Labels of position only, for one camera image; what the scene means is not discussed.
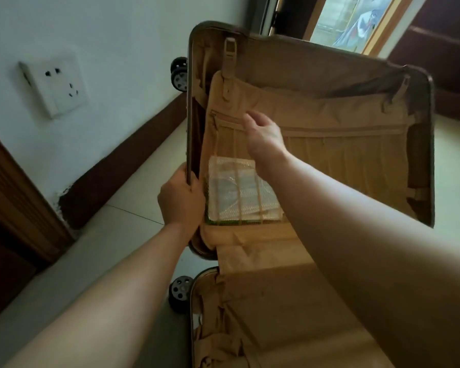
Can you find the dark brown room door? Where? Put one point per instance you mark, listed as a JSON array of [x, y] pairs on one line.
[[299, 15]]

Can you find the person's right hand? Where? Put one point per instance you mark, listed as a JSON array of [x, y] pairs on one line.
[[266, 143]]

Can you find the person's left forearm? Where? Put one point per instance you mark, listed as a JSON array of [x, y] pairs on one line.
[[99, 314]]

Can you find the person's right forearm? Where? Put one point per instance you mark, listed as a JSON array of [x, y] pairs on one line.
[[387, 264]]

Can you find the person's left hand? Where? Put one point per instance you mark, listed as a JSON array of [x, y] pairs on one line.
[[182, 206]]

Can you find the clear plastic packet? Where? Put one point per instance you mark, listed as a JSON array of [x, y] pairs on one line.
[[234, 195]]

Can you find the gold hard-shell suitcase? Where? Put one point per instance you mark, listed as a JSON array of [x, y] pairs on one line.
[[349, 157]]

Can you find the dark brown wooden cabinet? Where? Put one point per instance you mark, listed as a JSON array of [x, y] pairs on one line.
[[444, 42]]

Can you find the wooden door frame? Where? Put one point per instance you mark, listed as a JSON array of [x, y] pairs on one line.
[[387, 22]]

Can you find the white wall socket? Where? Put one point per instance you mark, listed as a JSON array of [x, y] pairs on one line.
[[59, 86]]

